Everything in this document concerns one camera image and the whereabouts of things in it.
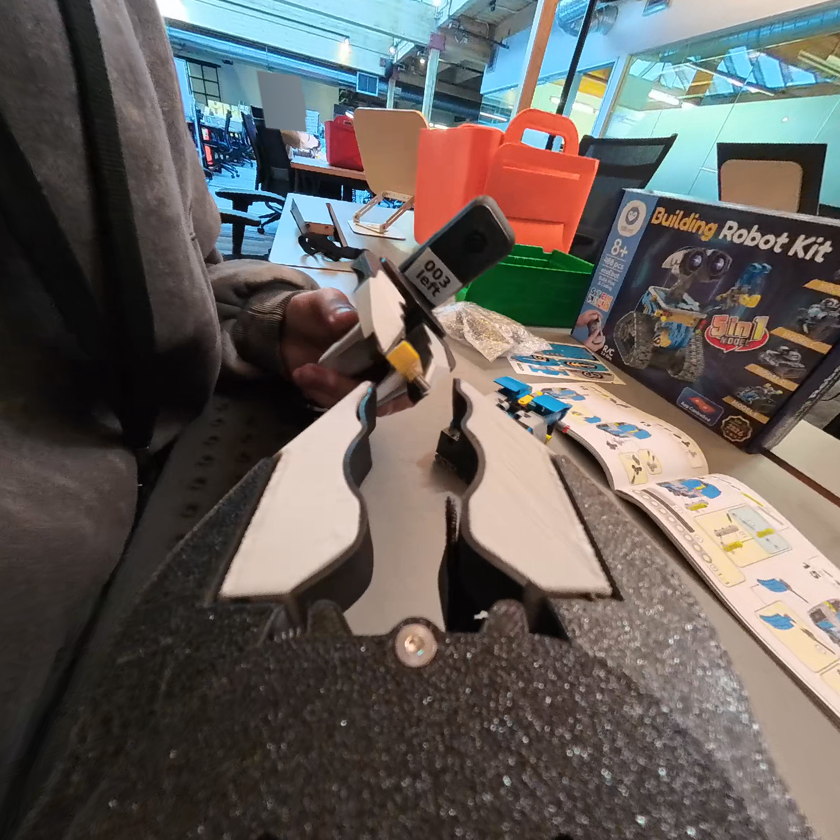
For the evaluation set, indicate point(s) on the grey desk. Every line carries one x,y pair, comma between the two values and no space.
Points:
407,485

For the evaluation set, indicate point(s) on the open instruction booklet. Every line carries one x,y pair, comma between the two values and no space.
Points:
689,525

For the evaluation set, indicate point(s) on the light grey axle pin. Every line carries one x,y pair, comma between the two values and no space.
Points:
418,379

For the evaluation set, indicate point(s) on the crumpled clear plastic bag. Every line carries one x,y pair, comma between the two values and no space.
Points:
485,328

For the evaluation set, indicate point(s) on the yellow toothed rack piece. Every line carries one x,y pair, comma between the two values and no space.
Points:
403,358

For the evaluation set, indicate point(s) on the black mesh office chair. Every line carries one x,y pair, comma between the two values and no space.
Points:
623,170

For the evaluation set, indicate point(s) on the blue brick toy car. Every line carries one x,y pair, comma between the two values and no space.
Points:
531,410

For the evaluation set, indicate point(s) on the person's left forearm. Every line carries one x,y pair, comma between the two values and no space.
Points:
262,308

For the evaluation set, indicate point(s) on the black and tan chair back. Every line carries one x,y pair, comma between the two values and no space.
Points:
761,177

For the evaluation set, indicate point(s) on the bright green plastic bin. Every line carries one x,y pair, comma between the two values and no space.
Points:
531,289

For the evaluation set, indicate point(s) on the red bag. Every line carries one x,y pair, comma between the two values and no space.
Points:
344,141

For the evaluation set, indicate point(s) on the white table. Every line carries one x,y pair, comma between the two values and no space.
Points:
289,243

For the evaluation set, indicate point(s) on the wooden laptop stand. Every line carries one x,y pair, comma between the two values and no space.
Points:
387,151

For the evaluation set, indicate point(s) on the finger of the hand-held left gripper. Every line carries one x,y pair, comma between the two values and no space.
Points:
394,390
371,321

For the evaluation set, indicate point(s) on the blue sticker sheet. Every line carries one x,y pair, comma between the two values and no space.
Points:
564,364

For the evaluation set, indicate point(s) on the black perforated chair seat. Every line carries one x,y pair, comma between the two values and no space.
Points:
216,433

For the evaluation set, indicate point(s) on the person's dark grey clothing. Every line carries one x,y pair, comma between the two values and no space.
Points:
98,328

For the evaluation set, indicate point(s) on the orange plastic bin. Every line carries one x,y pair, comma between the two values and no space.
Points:
525,177

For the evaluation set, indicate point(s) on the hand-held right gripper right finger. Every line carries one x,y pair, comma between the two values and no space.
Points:
531,525

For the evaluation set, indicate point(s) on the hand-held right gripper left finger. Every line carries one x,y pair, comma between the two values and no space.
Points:
302,525

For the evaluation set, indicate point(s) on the dark blue toy box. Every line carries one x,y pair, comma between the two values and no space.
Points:
722,315

